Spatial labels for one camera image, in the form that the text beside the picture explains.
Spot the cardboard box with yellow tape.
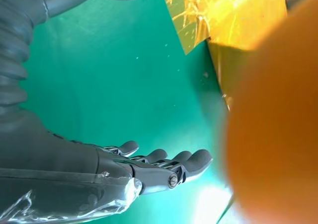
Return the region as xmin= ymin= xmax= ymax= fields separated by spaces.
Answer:
xmin=159 ymin=0 xmax=288 ymax=112

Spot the ribbed grey right arm sleeve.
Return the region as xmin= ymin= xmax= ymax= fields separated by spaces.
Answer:
xmin=0 ymin=0 xmax=35 ymax=118

